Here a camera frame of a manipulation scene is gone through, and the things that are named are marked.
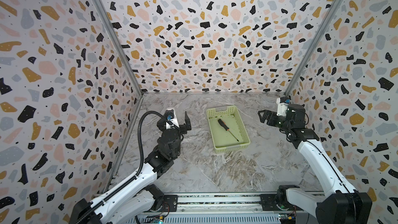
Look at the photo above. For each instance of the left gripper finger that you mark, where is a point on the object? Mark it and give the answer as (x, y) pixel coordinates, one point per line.
(184, 128)
(162, 123)

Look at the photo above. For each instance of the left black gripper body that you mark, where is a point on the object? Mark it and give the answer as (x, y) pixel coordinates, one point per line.
(177, 134)

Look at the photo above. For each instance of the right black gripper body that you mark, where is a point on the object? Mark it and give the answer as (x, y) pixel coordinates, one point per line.
(276, 118)

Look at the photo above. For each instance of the black red-collared screwdriver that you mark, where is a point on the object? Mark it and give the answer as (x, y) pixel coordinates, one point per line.
(223, 124)

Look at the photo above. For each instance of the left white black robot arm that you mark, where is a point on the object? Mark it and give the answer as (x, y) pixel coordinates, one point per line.
(137, 193)

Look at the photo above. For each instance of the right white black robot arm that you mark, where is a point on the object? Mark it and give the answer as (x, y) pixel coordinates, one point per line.
(341, 202)

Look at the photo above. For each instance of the light green plastic bin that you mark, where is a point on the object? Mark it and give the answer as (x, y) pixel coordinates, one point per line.
(222, 140)

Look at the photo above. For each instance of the white perforated vent strip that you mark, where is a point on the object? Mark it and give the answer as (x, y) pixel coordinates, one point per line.
(213, 219)

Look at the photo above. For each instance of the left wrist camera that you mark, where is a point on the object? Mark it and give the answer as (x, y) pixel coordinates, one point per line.
(171, 119)

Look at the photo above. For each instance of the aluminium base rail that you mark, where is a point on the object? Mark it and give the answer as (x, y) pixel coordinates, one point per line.
(226, 203)

